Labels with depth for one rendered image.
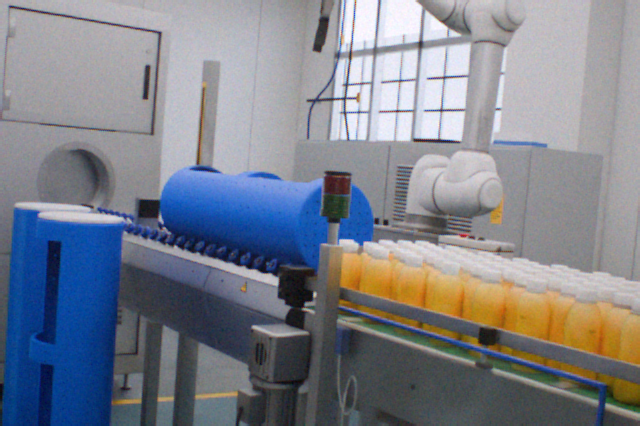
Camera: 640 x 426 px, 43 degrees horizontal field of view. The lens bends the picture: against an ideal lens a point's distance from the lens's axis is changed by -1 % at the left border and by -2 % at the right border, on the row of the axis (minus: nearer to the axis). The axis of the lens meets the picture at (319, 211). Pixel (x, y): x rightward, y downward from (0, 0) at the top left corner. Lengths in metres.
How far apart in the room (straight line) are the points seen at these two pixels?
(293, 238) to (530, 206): 1.80
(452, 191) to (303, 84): 5.47
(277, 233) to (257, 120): 5.61
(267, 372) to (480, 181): 1.06
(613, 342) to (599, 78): 3.61
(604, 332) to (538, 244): 2.37
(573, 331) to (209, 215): 1.45
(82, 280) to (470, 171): 1.31
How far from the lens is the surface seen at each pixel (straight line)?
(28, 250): 3.16
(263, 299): 2.44
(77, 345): 2.80
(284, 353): 2.02
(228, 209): 2.60
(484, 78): 2.82
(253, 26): 7.98
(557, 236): 4.03
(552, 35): 5.21
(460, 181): 2.74
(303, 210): 2.29
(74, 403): 2.85
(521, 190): 3.87
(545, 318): 1.66
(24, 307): 3.19
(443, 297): 1.81
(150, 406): 3.28
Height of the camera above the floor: 1.26
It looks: 3 degrees down
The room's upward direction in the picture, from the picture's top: 5 degrees clockwise
